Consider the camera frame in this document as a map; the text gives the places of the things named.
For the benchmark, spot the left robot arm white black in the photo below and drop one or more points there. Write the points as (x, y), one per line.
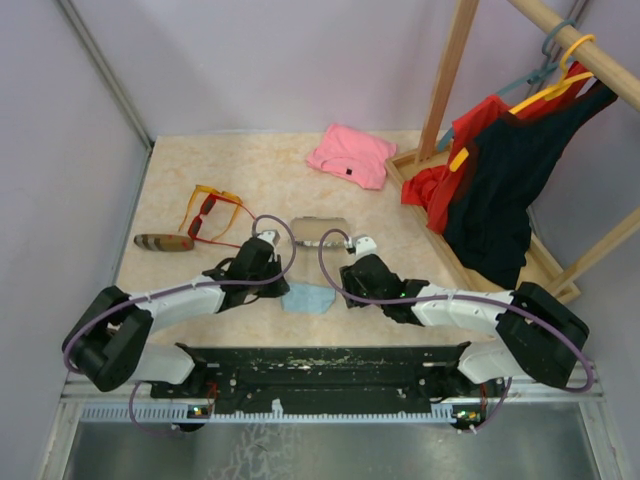
(110, 344)

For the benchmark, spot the dark navy shirt hanging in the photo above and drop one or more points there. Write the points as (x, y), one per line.
(509, 164)

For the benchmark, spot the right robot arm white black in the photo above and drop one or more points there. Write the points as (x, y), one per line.
(531, 332)

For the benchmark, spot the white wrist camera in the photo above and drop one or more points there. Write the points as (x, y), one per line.
(270, 236)
(361, 245)

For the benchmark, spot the wooden clothes rack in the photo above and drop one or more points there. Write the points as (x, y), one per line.
(566, 33)

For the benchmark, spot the brown striped glasses case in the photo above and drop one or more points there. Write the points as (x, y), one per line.
(164, 242)

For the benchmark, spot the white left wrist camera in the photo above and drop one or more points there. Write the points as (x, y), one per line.
(270, 236)

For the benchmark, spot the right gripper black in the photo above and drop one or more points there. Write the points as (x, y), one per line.
(349, 280)

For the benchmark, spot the teal hanger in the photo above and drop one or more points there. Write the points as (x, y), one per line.
(538, 75)

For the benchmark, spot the yellow hanger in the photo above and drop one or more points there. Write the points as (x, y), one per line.
(555, 85)

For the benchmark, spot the orange sunglasses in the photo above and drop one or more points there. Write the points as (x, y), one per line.
(201, 203)

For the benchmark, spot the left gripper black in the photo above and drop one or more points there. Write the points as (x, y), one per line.
(277, 289)

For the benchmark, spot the light blue cloth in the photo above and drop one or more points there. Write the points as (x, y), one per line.
(308, 299)

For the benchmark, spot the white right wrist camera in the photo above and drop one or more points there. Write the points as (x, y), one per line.
(361, 245)

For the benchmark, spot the map print glasses case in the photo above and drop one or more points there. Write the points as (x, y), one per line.
(308, 230)

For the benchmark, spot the red sunglasses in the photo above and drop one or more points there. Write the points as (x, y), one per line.
(216, 220)

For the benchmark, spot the folded pink shirt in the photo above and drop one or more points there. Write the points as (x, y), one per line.
(352, 155)

